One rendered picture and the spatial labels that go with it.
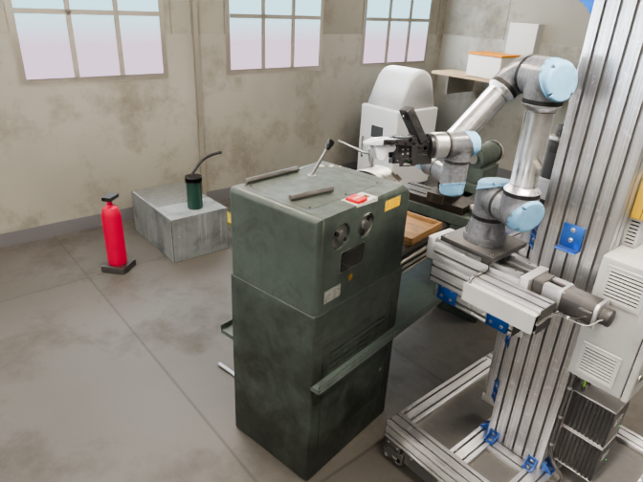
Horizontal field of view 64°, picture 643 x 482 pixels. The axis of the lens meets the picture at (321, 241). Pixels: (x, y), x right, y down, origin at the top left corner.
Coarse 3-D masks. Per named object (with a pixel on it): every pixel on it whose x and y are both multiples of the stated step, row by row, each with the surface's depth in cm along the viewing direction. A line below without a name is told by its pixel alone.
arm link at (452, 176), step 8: (440, 160) 159; (432, 168) 159; (440, 168) 156; (448, 168) 152; (456, 168) 151; (464, 168) 151; (432, 176) 161; (440, 176) 155; (448, 176) 152; (456, 176) 152; (464, 176) 152; (440, 184) 156; (448, 184) 153; (456, 184) 152; (464, 184) 154; (440, 192) 157; (448, 192) 154; (456, 192) 154
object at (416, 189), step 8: (408, 184) 301; (416, 184) 302; (416, 192) 288; (424, 192) 288; (416, 200) 287; (424, 200) 283; (456, 200) 280; (464, 200) 280; (472, 200) 281; (440, 208) 278; (448, 208) 275; (456, 208) 272; (464, 208) 271
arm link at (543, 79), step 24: (528, 72) 150; (552, 72) 143; (576, 72) 146; (528, 96) 151; (552, 96) 146; (528, 120) 154; (552, 120) 153; (528, 144) 156; (528, 168) 158; (504, 192) 166; (528, 192) 161; (504, 216) 167; (528, 216) 163
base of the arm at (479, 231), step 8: (472, 216) 184; (472, 224) 183; (480, 224) 180; (488, 224) 179; (496, 224) 179; (464, 232) 187; (472, 232) 183; (480, 232) 180; (488, 232) 180; (496, 232) 180; (504, 232) 182; (472, 240) 183; (480, 240) 181; (488, 240) 181; (496, 240) 180; (504, 240) 183
